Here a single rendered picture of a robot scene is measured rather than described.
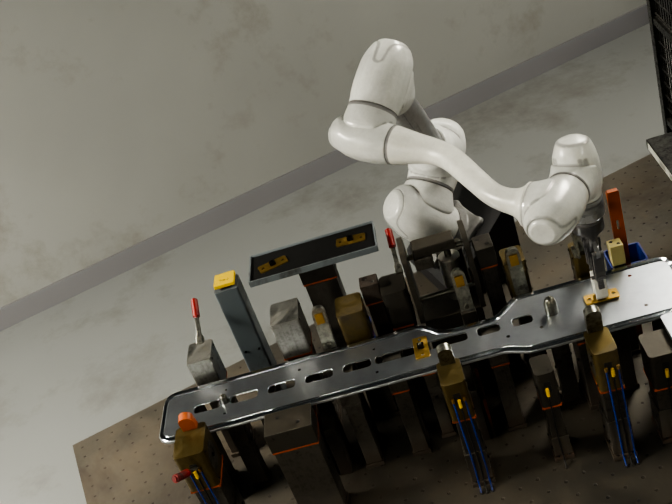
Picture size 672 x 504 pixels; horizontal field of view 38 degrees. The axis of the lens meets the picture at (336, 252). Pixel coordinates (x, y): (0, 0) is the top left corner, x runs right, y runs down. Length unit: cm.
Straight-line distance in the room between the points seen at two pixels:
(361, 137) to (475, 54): 345
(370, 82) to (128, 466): 136
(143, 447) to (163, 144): 255
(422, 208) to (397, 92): 58
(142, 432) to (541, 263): 137
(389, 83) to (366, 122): 12
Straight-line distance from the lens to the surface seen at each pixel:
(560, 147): 225
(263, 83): 537
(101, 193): 535
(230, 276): 275
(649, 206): 338
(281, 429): 238
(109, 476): 306
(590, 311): 230
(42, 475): 443
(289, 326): 257
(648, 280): 255
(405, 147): 242
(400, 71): 251
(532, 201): 215
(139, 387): 460
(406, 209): 297
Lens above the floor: 254
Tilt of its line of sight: 31 degrees down
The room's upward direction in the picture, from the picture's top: 20 degrees counter-clockwise
